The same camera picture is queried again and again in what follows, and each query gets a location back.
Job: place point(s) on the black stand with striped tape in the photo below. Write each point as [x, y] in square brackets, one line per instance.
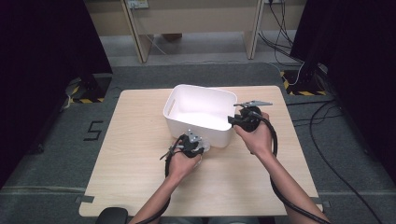
[93, 87]
[306, 82]

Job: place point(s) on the beige wooden desk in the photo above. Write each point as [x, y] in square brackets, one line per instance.
[199, 18]

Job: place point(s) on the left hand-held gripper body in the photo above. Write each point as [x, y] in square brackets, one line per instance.
[190, 146]

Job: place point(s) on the grey tape strip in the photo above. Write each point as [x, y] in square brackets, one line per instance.
[84, 199]
[325, 204]

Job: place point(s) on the black curtain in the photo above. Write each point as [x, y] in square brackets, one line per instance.
[37, 77]
[367, 77]

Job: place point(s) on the person's right hand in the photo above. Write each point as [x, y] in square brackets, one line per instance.
[258, 141]

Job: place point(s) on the white wall socket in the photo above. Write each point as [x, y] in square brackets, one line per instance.
[138, 3]

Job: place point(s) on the person's left hand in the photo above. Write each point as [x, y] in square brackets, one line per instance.
[182, 166]

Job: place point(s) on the white knitted cloth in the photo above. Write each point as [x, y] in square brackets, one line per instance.
[205, 145]

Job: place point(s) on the white plastic bin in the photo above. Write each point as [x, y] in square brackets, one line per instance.
[202, 109]

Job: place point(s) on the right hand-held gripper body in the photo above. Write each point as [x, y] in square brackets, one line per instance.
[250, 119]

